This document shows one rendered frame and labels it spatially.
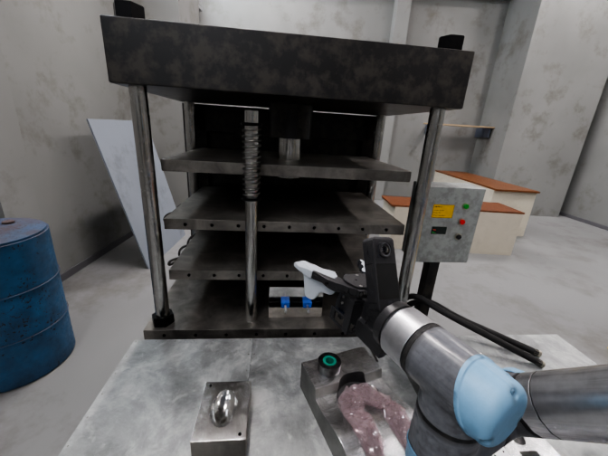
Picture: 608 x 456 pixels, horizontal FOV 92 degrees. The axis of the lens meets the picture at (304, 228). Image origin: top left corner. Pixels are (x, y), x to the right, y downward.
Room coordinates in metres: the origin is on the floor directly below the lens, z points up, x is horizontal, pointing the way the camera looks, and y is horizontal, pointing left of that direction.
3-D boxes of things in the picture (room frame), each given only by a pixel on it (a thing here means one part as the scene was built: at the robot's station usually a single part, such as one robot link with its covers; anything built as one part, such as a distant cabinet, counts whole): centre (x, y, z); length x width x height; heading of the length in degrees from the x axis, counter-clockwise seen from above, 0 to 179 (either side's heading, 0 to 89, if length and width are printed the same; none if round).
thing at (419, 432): (0.28, -0.20, 1.34); 0.11 x 0.08 x 0.11; 118
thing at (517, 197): (6.50, -3.73, 0.44); 2.50 x 0.80 x 0.88; 2
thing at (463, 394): (0.27, -0.19, 1.43); 0.11 x 0.08 x 0.09; 28
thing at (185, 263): (1.64, 0.11, 1.01); 1.10 x 0.74 x 0.05; 96
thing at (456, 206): (1.50, -0.72, 0.73); 0.30 x 0.22 x 1.47; 96
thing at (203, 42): (1.59, 0.10, 1.75); 1.30 x 0.84 x 0.61; 96
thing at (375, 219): (1.64, 0.11, 1.26); 1.10 x 0.74 x 0.05; 96
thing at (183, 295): (1.59, 0.10, 0.75); 1.30 x 0.84 x 0.06; 96
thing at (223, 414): (0.67, 0.21, 0.83); 0.20 x 0.15 x 0.07; 6
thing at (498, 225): (4.60, -2.28, 0.35); 2.00 x 0.64 x 0.70; 91
